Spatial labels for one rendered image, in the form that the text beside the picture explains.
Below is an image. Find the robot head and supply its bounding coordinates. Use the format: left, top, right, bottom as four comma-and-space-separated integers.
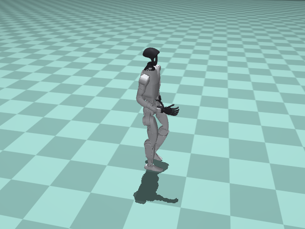
143, 48, 159, 71

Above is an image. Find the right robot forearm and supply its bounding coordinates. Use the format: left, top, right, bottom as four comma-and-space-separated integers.
137, 98, 161, 113

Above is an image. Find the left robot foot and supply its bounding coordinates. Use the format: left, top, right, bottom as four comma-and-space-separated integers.
154, 153, 162, 161

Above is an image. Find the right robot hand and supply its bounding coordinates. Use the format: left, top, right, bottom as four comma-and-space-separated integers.
157, 104, 179, 116

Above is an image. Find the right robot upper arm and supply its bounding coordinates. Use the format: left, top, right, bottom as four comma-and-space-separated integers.
136, 73, 150, 100

